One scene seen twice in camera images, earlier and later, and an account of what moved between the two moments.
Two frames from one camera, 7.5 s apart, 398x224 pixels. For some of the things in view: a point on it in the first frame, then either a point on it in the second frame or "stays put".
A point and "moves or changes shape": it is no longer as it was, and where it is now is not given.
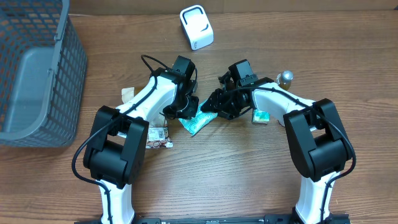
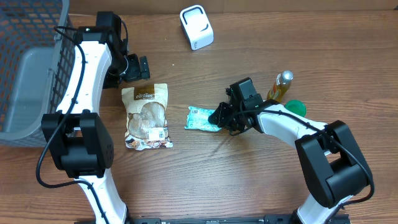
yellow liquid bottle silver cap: x=284 y=79 stays put
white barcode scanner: x=197 y=27 stays put
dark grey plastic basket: x=43 y=66 stays put
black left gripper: x=190 y=110 → x=135 y=73
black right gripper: x=221 y=108 → x=224 y=121
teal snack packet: x=202 y=119 moves or changes shape
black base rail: x=218 y=219 stays put
